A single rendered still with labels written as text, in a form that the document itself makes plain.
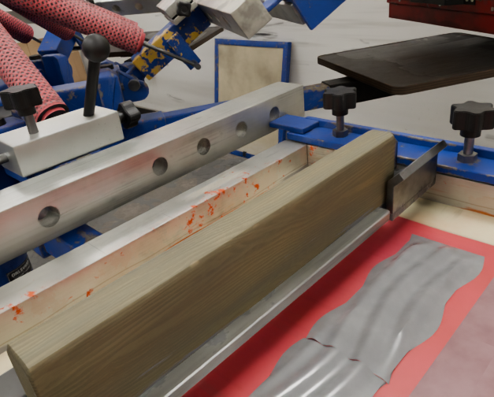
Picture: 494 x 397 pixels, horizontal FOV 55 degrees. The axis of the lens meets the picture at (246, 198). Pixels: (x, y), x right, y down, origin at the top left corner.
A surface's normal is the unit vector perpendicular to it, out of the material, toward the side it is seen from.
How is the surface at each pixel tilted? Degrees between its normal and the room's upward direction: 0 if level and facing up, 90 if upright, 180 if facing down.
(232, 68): 80
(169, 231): 90
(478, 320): 0
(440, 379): 0
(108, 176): 90
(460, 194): 90
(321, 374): 31
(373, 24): 90
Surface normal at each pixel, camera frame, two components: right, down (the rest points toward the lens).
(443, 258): 0.22, -0.58
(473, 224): -0.11, -0.88
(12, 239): 0.73, 0.25
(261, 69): -0.70, 0.25
